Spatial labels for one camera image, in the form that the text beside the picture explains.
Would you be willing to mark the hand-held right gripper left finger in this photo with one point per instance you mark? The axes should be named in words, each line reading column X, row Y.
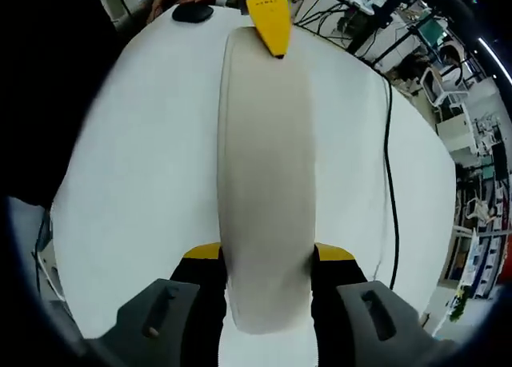
column 200, row 303

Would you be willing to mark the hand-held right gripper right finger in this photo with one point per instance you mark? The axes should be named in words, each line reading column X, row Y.
column 340, row 303

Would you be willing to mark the beige cutlery case lid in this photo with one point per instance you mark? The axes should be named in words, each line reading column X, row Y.
column 266, row 175

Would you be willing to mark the black computer mouse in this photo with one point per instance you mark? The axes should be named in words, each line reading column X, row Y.
column 192, row 13

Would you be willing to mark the white office chair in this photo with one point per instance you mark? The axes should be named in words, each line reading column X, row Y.
column 440, row 87

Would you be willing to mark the person's dark clothing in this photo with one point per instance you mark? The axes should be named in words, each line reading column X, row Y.
column 48, row 83

